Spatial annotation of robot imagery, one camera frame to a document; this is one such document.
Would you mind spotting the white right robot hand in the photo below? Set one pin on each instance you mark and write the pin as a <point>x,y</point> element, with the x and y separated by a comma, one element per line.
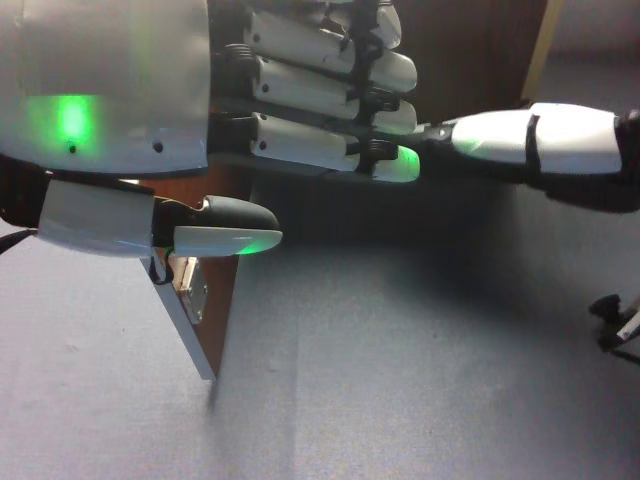
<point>540,135</point>

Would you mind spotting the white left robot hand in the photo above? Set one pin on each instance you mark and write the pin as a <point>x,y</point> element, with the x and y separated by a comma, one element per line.
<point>110,75</point>

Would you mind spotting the white cabinet door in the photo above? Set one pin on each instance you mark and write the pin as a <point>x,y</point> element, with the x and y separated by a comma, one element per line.
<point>220,310</point>

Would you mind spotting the light wooden box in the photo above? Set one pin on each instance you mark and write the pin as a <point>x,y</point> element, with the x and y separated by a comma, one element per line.
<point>475,50</point>

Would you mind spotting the grey table cloth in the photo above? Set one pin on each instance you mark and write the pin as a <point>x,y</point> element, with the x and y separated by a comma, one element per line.
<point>400,400</point>

